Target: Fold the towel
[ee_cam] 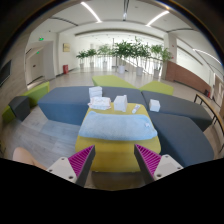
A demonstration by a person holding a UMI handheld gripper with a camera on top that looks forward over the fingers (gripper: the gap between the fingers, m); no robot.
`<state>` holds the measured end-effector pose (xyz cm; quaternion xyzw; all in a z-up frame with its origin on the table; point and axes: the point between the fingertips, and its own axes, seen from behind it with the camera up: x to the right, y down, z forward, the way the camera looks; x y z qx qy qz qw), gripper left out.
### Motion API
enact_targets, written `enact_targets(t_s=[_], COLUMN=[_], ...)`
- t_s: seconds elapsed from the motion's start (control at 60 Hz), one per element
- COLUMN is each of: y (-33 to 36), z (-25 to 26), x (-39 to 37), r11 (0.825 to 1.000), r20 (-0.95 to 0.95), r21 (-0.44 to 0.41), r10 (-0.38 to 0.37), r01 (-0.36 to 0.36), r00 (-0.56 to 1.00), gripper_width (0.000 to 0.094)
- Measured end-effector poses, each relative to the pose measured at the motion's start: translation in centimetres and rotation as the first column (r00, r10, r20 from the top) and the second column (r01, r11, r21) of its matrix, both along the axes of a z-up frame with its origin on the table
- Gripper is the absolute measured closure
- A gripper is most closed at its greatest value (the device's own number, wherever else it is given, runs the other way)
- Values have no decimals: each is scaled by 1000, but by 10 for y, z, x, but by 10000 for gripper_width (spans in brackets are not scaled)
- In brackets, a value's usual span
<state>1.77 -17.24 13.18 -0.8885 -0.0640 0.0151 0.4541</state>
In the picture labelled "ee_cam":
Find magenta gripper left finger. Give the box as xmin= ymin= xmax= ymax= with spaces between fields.
xmin=47 ymin=145 xmax=95 ymax=187

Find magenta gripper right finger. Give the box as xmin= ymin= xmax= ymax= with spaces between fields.
xmin=134 ymin=144 xmax=182 ymax=184

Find light blue towel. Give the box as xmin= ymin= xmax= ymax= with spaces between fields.
xmin=79 ymin=111 xmax=157 ymax=141

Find yellow ottoman table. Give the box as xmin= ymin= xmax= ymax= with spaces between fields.
xmin=75 ymin=103 xmax=161 ymax=172

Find blue sofa bench right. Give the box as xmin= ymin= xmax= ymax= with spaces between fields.
xmin=142 ymin=91 xmax=214 ymax=167

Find blue sofa bench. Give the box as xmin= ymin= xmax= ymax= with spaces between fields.
xmin=142 ymin=91 xmax=214 ymax=167
xmin=38 ymin=86 xmax=147 ymax=125

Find person's knee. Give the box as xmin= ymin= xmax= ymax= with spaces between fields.
xmin=13 ymin=147 xmax=46 ymax=170

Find small white box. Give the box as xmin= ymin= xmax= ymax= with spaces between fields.
xmin=149 ymin=99 xmax=160 ymax=112

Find white remote control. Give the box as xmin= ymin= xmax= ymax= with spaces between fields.
xmin=132 ymin=104 xmax=141 ymax=114

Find blue sofa bench left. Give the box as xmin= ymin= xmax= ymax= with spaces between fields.
xmin=38 ymin=86 xmax=147 ymax=125

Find white tissue box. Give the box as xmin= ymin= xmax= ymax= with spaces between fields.
xmin=114 ymin=95 xmax=127 ymax=112

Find stacked white folded towels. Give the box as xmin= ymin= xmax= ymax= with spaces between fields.
xmin=89 ymin=86 xmax=102 ymax=98

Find green ottoman right back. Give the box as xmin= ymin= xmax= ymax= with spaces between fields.
xmin=139 ymin=81 xmax=174 ymax=95

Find green ottoman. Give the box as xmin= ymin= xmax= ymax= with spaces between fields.
xmin=92 ymin=75 xmax=135 ymax=89
xmin=139 ymin=81 xmax=174 ymax=95

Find dark grey cube stool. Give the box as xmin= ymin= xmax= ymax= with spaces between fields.
xmin=9 ymin=96 xmax=30 ymax=121

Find green bench left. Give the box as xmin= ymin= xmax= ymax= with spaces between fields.
xmin=2 ymin=82 xmax=50 ymax=123

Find green ottoman centre back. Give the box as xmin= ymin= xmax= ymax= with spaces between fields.
xmin=92 ymin=75 xmax=135 ymax=89

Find red fire extinguisher box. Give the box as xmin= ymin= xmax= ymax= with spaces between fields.
xmin=63 ymin=65 xmax=69 ymax=74

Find potted plant far left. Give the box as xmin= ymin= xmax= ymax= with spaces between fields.
xmin=76 ymin=50 xmax=88 ymax=69

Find potted plant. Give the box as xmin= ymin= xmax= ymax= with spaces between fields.
xmin=76 ymin=50 xmax=88 ymax=69
xmin=112 ymin=40 xmax=132 ymax=74
xmin=150 ymin=45 xmax=172 ymax=78
xmin=132 ymin=38 xmax=151 ymax=76

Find potted plant centre right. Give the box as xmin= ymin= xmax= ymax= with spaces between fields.
xmin=132 ymin=38 xmax=151 ymax=76

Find black metal frame table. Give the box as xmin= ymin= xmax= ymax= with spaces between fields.
xmin=193 ymin=93 xmax=224 ymax=154

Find yellow wall picture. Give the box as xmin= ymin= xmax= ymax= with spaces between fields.
xmin=63 ymin=43 xmax=70 ymax=52

